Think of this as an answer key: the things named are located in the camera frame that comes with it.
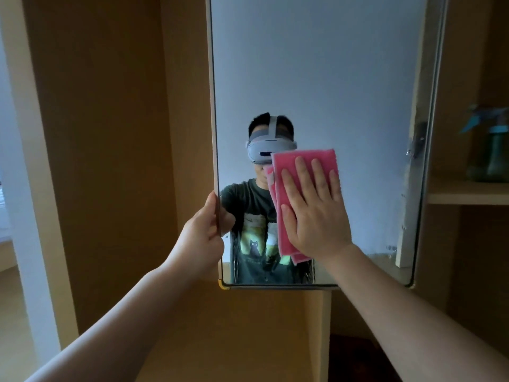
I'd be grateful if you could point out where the person's right hand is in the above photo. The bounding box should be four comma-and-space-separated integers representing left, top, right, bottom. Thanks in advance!
280, 156, 353, 261

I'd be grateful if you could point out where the person's left hand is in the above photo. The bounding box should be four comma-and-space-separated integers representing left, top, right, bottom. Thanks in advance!
167, 190, 226, 277

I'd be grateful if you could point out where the wooden shelf board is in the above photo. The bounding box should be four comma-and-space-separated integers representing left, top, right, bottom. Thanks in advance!
427, 178, 509, 206

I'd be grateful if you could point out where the wooden cabinet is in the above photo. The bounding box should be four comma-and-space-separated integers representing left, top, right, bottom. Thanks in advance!
8, 0, 509, 382

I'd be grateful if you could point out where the person's right forearm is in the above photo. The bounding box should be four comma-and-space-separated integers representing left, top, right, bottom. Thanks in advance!
320, 244, 509, 382

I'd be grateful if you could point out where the white door frame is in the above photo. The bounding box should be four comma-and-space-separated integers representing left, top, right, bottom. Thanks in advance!
0, 28, 61, 368

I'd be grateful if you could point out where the teal spray bottle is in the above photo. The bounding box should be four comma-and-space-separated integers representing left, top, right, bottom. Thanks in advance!
460, 105, 509, 183

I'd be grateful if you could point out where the person's left forearm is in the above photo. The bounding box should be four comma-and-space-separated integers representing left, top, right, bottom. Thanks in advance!
25, 258, 199, 382

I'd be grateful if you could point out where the mirror cabinet door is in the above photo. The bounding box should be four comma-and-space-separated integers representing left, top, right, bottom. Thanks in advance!
205, 0, 450, 291

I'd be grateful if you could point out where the pink cleaning cloth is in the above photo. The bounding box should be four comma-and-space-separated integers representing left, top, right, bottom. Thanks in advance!
264, 149, 340, 265

